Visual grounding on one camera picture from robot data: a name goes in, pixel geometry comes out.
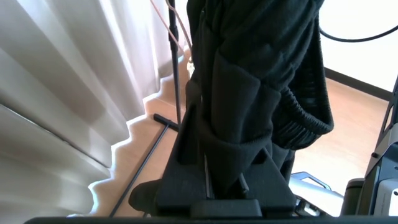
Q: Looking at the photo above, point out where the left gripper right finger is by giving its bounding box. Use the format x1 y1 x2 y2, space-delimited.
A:
239 149 296 215

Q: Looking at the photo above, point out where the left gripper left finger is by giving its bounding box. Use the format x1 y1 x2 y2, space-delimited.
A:
157 105 214 215

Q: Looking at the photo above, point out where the black garment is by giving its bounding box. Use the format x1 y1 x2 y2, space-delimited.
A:
185 0 335 200

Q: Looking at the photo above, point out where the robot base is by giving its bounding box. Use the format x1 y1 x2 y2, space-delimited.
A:
289 74 398 218

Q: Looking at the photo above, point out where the black clothes rack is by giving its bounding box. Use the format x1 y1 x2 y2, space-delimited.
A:
108 0 183 218

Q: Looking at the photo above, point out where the pink clothes hanger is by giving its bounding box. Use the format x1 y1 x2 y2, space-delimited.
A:
150 0 193 60

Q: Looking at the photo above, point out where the black cable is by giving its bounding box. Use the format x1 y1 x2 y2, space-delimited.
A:
318 24 398 44

